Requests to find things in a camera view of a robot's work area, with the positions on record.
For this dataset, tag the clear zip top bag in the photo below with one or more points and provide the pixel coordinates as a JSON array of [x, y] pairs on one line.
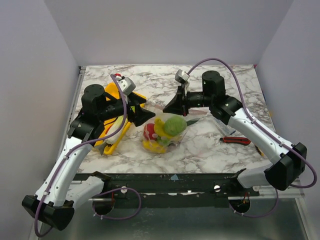
[[157, 109]]

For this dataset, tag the green toy cabbage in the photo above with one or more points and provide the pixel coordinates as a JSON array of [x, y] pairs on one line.
[[175, 125]]

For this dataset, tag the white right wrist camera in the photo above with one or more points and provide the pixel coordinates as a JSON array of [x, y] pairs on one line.
[[182, 77]]

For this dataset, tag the red black utility knife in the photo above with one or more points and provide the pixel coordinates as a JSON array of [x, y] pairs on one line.
[[235, 140]]

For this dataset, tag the yellow black pliers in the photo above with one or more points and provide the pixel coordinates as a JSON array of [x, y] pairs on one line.
[[259, 151]]

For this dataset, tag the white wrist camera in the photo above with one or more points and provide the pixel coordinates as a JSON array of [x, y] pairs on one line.
[[182, 77], [126, 84]]

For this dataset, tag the grey toy fish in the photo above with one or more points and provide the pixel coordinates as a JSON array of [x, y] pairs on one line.
[[101, 147]]

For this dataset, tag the green toy scallion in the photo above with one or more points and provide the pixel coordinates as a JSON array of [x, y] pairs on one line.
[[192, 121]]

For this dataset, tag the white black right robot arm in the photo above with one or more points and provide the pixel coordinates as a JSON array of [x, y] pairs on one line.
[[285, 157]]

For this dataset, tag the yellow plastic tray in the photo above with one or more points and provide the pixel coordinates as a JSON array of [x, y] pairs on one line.
[[115, 128]]

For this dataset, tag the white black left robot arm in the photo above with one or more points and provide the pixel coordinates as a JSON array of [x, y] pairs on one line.
[[54, 203]]

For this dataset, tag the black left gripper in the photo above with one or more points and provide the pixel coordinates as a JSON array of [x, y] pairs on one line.
[[141, 115]]

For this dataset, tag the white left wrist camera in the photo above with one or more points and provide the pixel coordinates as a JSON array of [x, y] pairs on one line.
[[126, 84]]

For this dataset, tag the red toy tomato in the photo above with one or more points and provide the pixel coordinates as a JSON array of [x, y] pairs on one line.
[[149, 132]]

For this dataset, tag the clear plastic screw box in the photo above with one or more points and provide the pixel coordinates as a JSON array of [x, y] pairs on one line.
[[224, 129]]

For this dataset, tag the black mounting rail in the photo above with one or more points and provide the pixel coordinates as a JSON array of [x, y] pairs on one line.
[[181, 190]]

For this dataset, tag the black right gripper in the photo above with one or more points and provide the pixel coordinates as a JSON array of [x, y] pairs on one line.
[[182, 99]]

